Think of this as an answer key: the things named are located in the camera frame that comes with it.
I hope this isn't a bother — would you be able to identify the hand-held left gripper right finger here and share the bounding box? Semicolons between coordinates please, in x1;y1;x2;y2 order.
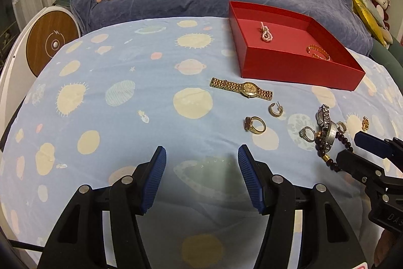
238;144;367;269

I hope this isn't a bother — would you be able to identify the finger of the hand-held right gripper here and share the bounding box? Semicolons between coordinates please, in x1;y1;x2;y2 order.
354;131;403;178
335;149;391;191

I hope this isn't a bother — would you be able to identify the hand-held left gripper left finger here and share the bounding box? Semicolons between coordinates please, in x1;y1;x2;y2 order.
37;145;167;269

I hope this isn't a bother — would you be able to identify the dark bead bracelet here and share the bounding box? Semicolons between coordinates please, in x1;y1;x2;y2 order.
315;130;353;173

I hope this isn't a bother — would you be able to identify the silver wristwatch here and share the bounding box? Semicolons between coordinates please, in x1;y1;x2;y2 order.
316;104;339;153

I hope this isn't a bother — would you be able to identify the gold ring with red stone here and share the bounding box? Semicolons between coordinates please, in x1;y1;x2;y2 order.
244;116;266;135

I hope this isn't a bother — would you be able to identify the silver ring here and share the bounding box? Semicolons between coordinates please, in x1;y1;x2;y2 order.
299;126;315;142

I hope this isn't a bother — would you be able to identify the gold hoop earring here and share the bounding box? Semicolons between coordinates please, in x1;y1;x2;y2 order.
268;102;284;117

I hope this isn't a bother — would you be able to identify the gold wristwatch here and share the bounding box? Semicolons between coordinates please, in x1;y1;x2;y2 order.
210;77;273;100

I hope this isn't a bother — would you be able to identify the red cardboard box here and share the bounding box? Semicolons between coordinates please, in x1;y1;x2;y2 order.
228;1;366;91

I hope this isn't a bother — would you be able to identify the planet print tablecloth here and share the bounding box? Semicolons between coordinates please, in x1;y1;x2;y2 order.
0;17;403;269

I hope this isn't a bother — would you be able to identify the green sofa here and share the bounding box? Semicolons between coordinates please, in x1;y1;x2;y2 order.
335;0;403;90

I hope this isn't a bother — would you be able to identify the cream plush cushion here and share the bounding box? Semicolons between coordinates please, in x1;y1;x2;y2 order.
378;26;394;46

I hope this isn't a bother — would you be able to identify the yellow cushion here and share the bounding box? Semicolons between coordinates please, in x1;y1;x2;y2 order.
351;0;386;46

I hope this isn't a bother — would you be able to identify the white round wood-top device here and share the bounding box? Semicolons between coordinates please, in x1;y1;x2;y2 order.
0;7;81;143

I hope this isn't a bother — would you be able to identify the gold chain bangle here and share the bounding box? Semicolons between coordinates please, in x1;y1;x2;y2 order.
307;44;331;62

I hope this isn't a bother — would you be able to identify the pink pearl bracelet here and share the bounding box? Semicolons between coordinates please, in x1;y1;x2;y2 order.
260;21;273;43

